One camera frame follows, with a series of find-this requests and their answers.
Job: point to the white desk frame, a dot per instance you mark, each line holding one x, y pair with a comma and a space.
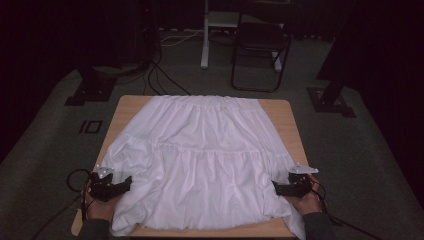
205, 43

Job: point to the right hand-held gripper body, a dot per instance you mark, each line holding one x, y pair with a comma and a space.
300, 185

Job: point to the person's left hand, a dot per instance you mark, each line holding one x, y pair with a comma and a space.
100, 210

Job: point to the dark equipment rack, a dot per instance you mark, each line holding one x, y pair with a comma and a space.
143, 33

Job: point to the black folding chair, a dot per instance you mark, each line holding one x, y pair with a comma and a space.
261, 36

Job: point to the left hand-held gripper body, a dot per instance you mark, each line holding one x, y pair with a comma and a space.
101, 188

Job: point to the person's right hand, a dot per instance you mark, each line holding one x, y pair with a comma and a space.
310, 203

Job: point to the white skirt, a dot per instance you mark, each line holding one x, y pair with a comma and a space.
200, 160

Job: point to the black stand base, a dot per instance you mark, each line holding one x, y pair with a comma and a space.
91, 91
328, 103

